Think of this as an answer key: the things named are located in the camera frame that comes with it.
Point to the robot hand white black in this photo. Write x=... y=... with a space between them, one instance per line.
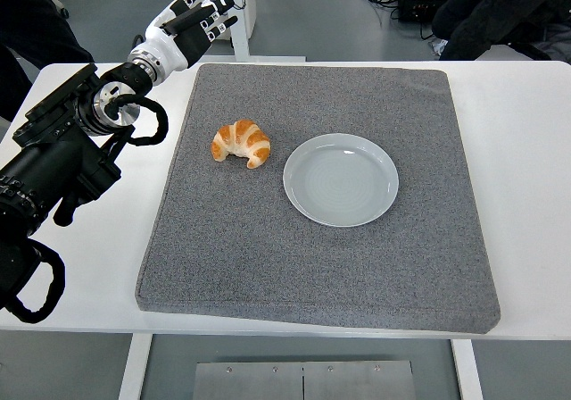
x=171 y=47

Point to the golden croissant bread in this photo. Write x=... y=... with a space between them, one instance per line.
x=245 y=139

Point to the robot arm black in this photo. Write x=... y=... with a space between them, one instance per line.
x=49 y=163

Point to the light grey round plate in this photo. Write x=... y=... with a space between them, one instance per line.
x=341 y=181

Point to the grey chair leg with caster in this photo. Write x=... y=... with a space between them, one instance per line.
x=62 y=12

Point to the person in dark clothing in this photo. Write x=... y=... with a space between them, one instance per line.
x=31 y=25
x=499 y=11

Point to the grey speckled mat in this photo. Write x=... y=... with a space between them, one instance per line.
x=250 y=248

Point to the white table leg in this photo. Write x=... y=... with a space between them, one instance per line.
x=467 y=373
x=134 y=369

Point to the white stand post with foot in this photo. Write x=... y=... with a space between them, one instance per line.
x=241 y=43

